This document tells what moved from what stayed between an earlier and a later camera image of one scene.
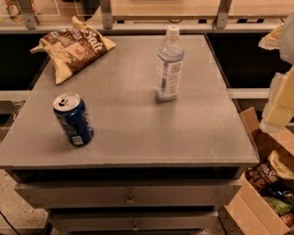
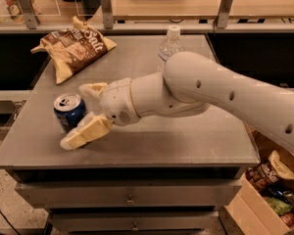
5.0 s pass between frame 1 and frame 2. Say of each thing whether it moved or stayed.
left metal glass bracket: stayed
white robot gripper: moved
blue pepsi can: stayed
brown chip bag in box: stayed
